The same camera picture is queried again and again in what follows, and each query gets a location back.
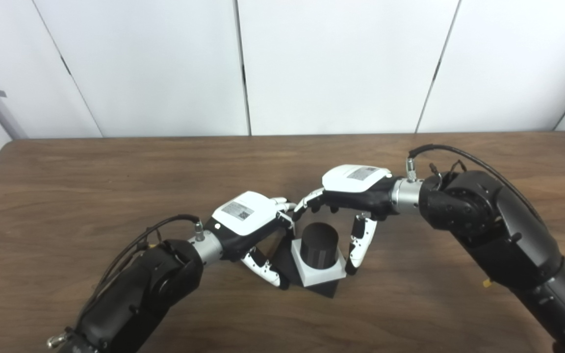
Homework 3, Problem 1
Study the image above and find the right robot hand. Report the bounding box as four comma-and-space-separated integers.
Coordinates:
292, 165, 403, 275

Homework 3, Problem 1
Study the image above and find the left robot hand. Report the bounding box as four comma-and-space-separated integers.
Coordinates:
204, 191, 297, 290

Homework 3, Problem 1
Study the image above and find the black cylindrical peg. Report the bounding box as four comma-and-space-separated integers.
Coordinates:
270, 222, 339, 299

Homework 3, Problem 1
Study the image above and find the white square piece with hole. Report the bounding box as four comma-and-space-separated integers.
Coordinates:
291, 240, 347, 287

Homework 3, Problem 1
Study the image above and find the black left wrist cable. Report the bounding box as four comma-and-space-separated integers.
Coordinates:
99, 214, 205, 295

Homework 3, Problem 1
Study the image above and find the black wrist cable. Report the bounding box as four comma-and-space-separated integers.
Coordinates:
407, 144, 543, 221
99, 214, 205, 295

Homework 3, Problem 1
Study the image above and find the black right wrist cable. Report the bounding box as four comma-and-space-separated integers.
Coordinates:
407, 144, 543, 221

